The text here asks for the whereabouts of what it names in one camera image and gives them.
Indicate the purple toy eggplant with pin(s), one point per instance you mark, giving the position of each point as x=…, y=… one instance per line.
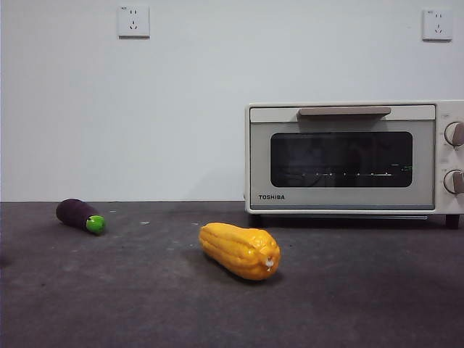
x=74, y=214

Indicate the beige oven knob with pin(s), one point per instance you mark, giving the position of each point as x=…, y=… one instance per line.
x=455, y=181
x=455, y=134

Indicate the cream Toshiba toaster oven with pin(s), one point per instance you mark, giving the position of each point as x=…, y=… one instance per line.
x=449, y=156

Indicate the white wall power outlet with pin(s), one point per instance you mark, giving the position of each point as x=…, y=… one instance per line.
x=133, y=21
x=437, y=25

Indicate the yellow toy corn cob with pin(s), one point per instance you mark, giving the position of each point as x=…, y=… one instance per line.
x=235, y=250

